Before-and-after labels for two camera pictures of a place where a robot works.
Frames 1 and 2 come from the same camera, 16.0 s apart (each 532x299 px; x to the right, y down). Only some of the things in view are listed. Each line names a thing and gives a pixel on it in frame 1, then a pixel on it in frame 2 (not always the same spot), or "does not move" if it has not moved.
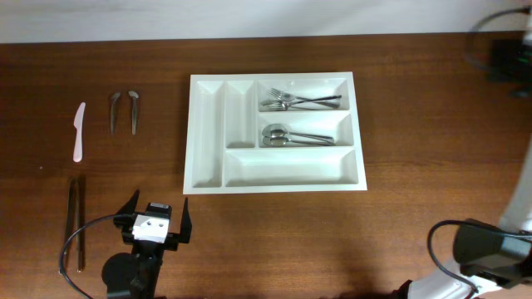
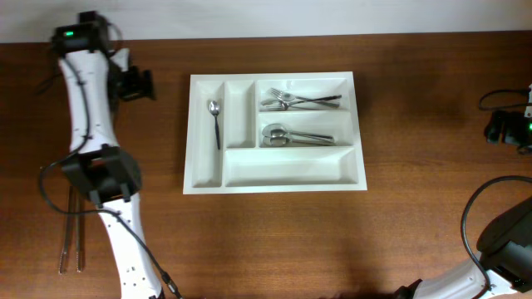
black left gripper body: [176, 239] -> [147, 84]
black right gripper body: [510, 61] -> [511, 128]
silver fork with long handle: [285, 96] does not move
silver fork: [283, 104] does not move
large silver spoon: [277, 141] does not move
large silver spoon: [282, 130] does not move
